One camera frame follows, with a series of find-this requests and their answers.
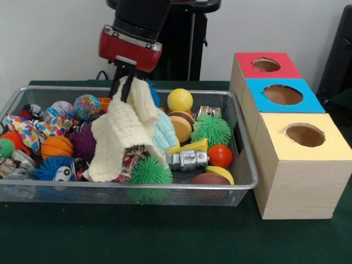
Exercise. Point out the red ball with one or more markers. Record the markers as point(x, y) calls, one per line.
point(220, 156)

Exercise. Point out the green spiky puffer ball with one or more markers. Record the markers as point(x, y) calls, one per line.
point(211, 129)
point(149, 171)

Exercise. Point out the light blue waffle cloth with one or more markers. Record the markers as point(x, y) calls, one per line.
point(165, 134)

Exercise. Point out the small blue fuzzy eyed ball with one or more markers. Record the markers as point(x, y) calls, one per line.
point(50, 170)

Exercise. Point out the globe print ball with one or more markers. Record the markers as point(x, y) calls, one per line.
point(86, 107)

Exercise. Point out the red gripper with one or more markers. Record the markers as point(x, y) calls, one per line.
point(129, 52)

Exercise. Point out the dark green table cloth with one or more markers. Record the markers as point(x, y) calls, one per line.
point(165, 236)

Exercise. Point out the silver toy robot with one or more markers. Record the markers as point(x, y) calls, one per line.
point(189, 160)

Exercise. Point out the wooden box with three holes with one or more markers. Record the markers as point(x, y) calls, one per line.
point(302, 187)

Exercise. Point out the orange toy basketball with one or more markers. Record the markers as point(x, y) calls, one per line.
point(57, 147)

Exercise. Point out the toy hamburger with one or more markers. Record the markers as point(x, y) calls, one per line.
point(180, 127)

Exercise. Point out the cream waffle cloth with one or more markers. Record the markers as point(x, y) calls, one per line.
point(118, 132)

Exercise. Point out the yellow tennis ball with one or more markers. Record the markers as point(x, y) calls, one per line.
point(180, 99)

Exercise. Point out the black panel stand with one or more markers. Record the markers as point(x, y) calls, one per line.
point(338, 55)

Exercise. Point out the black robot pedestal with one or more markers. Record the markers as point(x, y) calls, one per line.
point(181, 41)

